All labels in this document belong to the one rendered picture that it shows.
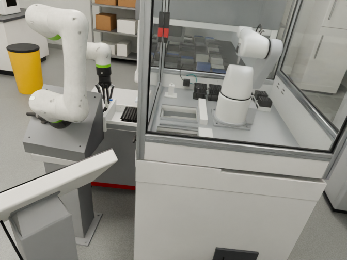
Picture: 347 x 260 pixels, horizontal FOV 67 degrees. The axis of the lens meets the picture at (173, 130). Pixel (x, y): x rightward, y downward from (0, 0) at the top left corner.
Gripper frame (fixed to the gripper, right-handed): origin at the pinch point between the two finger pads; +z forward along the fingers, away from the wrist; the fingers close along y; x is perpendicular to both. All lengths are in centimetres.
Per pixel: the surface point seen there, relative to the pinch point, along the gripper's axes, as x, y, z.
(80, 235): 38, 17, 89
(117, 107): -8.1, -5.6, 6.6
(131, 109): -2.2, -16.7, 4.5
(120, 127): 16.3, -12.4, 8.7
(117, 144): -8.1, -3.9, 38.2
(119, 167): -8, -3, 62
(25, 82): -190, 168, 66
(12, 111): -139, 163, 86
